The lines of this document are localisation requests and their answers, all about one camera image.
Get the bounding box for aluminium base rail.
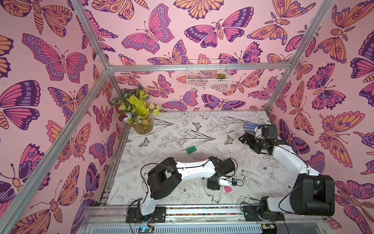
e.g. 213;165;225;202
78;204;335;234

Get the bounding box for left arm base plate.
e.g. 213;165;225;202
126;207;166;223

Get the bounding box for white wire basket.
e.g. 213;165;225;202
186;59;232;92

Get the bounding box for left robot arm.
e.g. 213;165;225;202
137;157;237;216

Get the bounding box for pink lego brick right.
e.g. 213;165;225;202
224;186;232;194

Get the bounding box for small succulent in basket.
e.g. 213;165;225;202
216;74;227;80

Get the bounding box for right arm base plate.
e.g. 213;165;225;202
241;204;285;222

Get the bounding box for green lego brick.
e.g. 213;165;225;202
186;146;197;155

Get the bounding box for potted green plant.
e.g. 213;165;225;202
111;88;161;135

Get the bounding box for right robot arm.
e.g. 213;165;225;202
239;122;335;219

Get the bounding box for blue work glove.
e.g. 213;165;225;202
243;121;261;134

